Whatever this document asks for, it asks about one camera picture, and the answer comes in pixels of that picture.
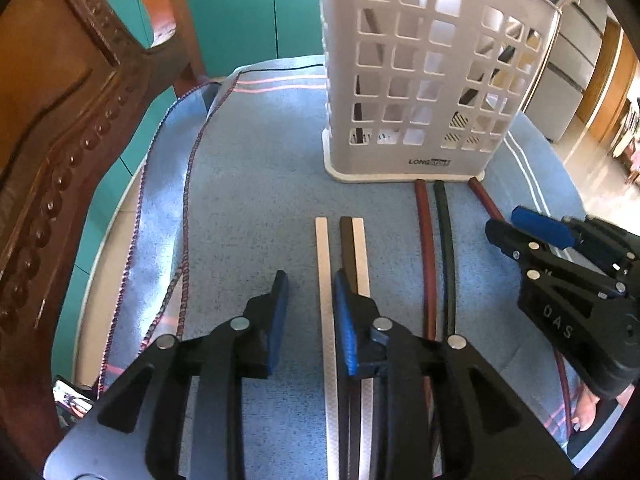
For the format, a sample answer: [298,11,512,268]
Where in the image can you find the person's right hand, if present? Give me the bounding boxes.
[574,387,602,433]

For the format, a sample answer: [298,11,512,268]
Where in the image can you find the silver refrigerator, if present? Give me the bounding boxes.
[522,0,609,143]

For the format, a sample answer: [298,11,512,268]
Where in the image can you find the black chopstick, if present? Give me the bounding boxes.
[433,179,457,339]

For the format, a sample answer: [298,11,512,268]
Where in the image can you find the carved wooden chair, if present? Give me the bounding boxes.
[0,0,207,433]

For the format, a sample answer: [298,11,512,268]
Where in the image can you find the brown wooden door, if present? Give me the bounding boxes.
[582,20,629,127]

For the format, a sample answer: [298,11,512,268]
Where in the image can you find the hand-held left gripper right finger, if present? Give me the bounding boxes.
[334,269,576,480]

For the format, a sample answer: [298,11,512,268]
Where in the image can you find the teal base cabinets with handles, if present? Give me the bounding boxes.
[95,0,327,79]

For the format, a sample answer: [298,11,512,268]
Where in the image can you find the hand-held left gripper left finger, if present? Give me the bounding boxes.
[95,270,291,480]

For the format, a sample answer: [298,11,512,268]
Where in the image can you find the blue striped cloth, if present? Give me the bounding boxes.
[42,52,590,480]

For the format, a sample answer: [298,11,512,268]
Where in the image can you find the reddish brown chopstick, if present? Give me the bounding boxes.
[414,179,438,342]
[469,177,574,438]

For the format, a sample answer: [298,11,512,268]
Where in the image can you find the white plastic utensil basket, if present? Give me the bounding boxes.
[317,0,562,184]

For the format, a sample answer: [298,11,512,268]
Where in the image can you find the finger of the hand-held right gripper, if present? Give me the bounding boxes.
[511,205,640,274]
[485,219,550,269]

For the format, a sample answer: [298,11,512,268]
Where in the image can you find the hanging clothes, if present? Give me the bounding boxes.
[610,105,640,186]

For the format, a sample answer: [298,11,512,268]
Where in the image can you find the small colourful object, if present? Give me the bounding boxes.
[52,376,95,418]

